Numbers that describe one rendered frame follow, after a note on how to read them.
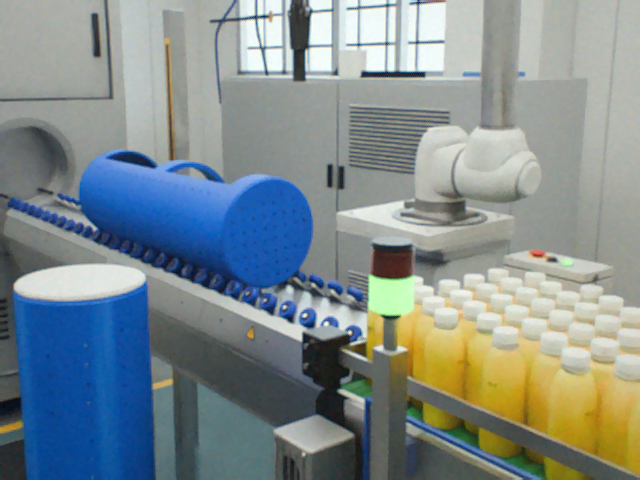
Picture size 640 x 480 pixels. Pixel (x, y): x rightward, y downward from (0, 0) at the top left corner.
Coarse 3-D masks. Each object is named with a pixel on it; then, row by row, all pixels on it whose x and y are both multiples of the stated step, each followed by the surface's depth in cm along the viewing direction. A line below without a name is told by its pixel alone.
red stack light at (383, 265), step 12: (372, 252) 112; (384, 252) 110; (396, 252) 110; (408, 252) 111; (372, 264) 112; (384, 264) 110; (396, 264) 110; (408, 264) 111; (372, 276) 112; (384, 276) 111; (396, 276) 111; (408, 276) 111
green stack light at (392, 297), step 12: (372, 288) 113; (384, 288) 111; (396, 288) 111; (408, 288) 112; (372, 300) 113; (384, 300) 112; (396, 300) 111; (408, 300) 112; (384, 312) 112; (396, 312) 112; (408, 312) 113
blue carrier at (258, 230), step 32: (96, 160) 258; (128, 160) 267; (96, 192) 248; (128, 192) 232; (160, 192) 218; (192, 192) 207; (224, 192) 197; (256, 192) 196; (288, 192) 202; (96, 224) 258; (128, 224) 233; (160, 224) 216; (192, 224) 202; (224, 224) 192; (256, 224) 198; (288, 224) 204; (192, 256) 209; (224, 256) 194; (256, 256) 199; (288, 256) 205
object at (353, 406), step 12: (324, 396) 152; (336, 396) 150; (348, 396) 149; (324, 408) 153; (336, 408) 150; (348, 408) 147; (360, 408) 145; (336, 420) 150; (348, 420) 148; (360, 420) 145; (360, 432) 145; (360, 444) 146; (360, 456) 146; (360, 468) 147
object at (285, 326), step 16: (32, 224) 304; (48, 224) 294; (80, 240) 271; (112, 256) 250; (128, 256) 244; (144, 272) 233; (160, 272) 227; (192, 288) 213; (224, 288) 204; (224, 304) 200; (240, 304) 196; (256, 304) 192; (256, 320) 188; (272, 320) 185; (288, 320) 181
